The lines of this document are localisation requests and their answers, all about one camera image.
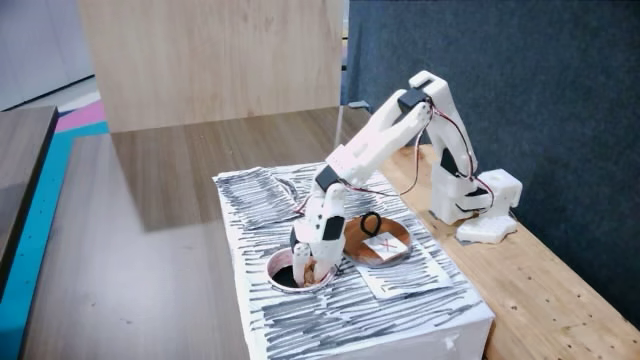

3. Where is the round wooden lid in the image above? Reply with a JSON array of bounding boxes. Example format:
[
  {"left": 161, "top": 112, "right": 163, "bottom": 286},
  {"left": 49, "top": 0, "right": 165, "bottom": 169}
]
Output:
[{"left": 343, "top": 210, "right": 414, "bottom": 267}]

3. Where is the small scribbled paper patch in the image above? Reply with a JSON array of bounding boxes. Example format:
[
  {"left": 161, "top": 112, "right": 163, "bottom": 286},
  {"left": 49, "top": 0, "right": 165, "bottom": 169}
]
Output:
[{"left": 269, "top": 167, "right": 315, "bottom": 211}]

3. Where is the paper tag with red cross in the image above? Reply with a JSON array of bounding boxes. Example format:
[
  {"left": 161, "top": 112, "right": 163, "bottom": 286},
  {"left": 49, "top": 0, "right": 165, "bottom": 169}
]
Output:
[{"left": 362, "top": 234, "right": 409, "bottom": 262}]

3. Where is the white box with black scribbles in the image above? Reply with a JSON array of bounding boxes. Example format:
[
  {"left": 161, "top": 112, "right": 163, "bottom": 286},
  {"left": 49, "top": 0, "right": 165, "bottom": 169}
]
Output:
[{"left": 212, "top": 160, "right": 496, "bottom": 360}]

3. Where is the large scribbled paper patch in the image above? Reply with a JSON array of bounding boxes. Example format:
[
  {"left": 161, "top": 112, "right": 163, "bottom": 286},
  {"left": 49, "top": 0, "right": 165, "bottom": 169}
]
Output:
[{"left": 214, "top": 167, "right": 297, "bottom": 231}]

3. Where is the scribbled paper sheet under lid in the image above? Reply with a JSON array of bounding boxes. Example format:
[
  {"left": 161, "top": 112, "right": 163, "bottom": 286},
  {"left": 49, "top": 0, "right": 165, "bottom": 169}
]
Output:
[{"left": 349, "top": 234, "right": 454, "bottom": 301}]

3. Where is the light wooden panel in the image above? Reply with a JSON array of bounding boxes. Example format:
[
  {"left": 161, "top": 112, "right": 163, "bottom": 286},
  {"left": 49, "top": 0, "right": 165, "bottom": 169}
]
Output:
[{"left": 77, "top": 0, "right": 346, "bottom": 134}]

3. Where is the grey felt partition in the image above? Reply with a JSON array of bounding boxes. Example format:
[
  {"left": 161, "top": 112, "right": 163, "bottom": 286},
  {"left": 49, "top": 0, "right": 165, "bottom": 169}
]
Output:
[{"left": 342, "top": 0, "right": 640, "bottom": 331}]

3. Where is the dark wooden table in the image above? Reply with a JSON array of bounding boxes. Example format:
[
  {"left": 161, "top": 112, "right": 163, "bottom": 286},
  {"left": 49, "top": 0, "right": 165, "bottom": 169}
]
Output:
[{"left": 0, "top": 104, "right": 60, "bottom": 301}]

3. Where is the red white black wrist cable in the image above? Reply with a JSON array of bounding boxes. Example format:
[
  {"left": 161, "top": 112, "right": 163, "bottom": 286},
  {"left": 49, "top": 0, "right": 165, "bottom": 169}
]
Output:
[{"left": 293, "top": 192, "right": 316, "bottom": 216}]

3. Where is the red white black forearm cable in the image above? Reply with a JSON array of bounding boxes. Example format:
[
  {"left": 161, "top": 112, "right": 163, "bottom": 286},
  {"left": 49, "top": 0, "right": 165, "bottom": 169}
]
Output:
[{"left": 344, "top": 114, "right": 432, "bottom": 199}]

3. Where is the red white black arm cable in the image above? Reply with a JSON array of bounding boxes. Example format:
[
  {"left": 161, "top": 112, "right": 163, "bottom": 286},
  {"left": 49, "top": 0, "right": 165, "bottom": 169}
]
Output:
[{"left": 428, "top": 99, "right": 496, "bottom": 211}]

